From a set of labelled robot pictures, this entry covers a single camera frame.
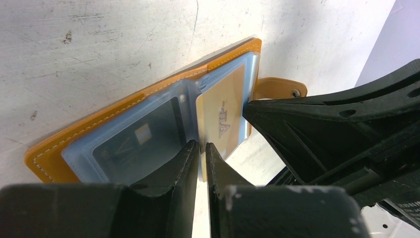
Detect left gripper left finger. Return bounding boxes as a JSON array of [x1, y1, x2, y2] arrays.
[[0, 140, 199, 238]]

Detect gold VIP credit card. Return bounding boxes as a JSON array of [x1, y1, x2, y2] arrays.
[[196, 64, 246, 182]]

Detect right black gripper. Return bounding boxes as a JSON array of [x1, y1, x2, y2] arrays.
[[243, 59, 420, 230]]

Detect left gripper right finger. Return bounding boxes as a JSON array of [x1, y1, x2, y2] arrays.
[[205, 143, 369, 238]]

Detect black card in holder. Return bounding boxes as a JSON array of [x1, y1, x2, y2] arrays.
[[92, 97, 186, 185]]

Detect yellow leather card holder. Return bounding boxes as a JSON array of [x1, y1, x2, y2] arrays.
[[24, 38, 308, 185]]

